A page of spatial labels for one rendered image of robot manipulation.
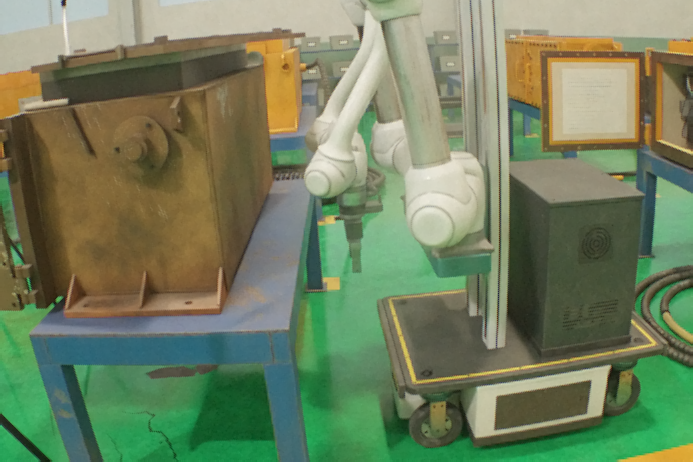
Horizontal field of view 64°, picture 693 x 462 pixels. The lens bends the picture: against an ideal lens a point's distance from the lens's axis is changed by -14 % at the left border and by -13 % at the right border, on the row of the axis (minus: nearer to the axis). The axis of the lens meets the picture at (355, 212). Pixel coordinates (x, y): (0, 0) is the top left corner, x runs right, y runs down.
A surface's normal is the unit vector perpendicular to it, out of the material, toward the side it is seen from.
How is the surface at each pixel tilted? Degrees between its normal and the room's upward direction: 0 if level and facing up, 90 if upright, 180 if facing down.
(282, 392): 90
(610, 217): 90
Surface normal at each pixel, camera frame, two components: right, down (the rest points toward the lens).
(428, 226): -0.31, 0.38
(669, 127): 0.04, 0.28
